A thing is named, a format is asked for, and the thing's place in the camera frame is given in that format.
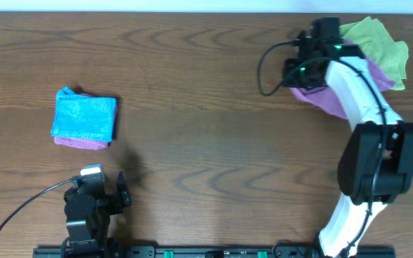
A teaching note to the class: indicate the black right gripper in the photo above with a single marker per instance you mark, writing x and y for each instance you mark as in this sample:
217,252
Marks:
292,82

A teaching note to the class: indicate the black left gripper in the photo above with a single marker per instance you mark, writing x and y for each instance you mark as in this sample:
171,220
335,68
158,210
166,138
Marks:
106,200

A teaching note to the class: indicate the purple microfiber cloth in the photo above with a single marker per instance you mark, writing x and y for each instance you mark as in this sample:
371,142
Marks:
332,100

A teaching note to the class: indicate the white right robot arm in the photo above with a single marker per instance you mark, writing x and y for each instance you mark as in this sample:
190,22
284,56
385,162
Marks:
377,164

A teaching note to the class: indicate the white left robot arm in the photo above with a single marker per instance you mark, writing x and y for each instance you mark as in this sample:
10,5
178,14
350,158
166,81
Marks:
88,209

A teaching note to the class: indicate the folded purple cloth under blue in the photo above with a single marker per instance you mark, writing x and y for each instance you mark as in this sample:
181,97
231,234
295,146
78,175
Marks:
81,144

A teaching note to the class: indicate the green microfiber cloth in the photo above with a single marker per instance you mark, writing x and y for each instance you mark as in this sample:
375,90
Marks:
377,44

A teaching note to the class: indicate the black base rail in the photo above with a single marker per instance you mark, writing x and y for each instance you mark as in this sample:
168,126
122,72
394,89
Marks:
285,251

